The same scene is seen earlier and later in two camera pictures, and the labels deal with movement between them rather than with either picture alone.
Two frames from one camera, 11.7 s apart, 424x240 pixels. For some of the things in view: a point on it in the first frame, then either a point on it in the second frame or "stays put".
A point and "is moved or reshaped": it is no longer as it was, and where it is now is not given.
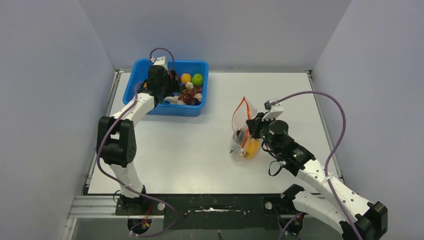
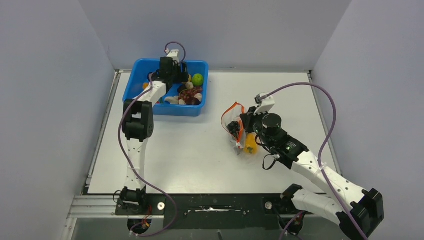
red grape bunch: x=189 y=93 stays put
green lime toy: x=197 y=79 stays put
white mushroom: x=174 y=100 stays put
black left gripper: x=171 y=77 to x=183 y=75
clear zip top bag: x=243 y=145 is moved or reshaped
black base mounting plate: x=210 y=211 stays put
